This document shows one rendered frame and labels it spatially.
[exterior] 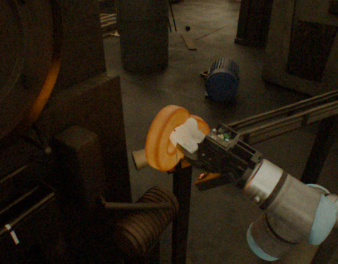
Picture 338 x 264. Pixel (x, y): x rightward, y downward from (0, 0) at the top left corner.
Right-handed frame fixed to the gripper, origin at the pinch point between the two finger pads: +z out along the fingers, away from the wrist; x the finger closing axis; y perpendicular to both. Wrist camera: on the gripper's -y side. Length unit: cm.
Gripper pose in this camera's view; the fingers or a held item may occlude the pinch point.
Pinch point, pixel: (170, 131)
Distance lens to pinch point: 63.7
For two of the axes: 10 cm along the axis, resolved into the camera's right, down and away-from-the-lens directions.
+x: -5.6, 4.5, -7.0
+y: 2.4, -7.2, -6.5
